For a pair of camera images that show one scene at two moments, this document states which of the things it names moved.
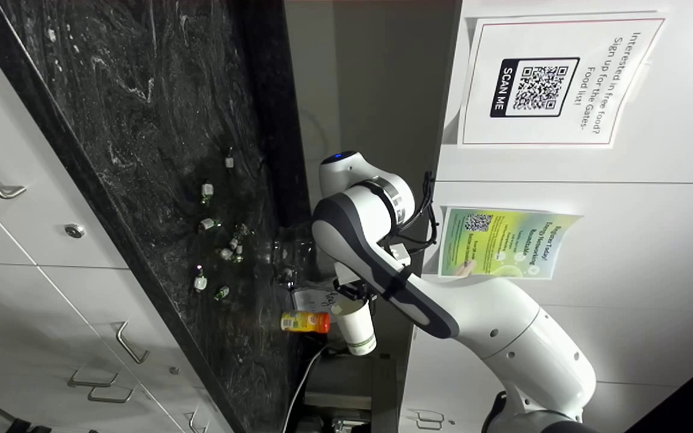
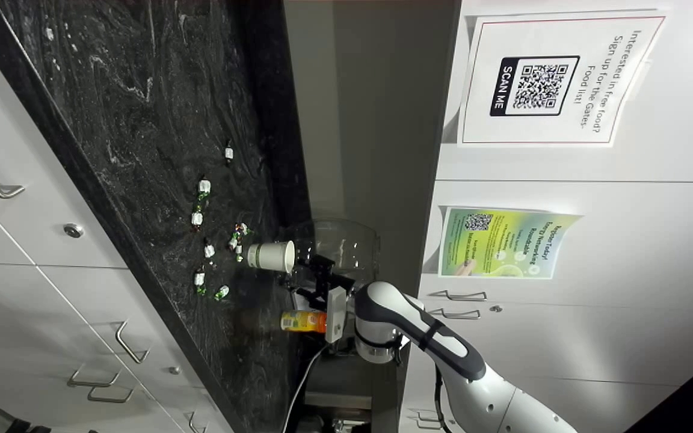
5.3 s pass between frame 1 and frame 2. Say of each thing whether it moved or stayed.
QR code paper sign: stayed
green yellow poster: stayed
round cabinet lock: stayed
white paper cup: moved
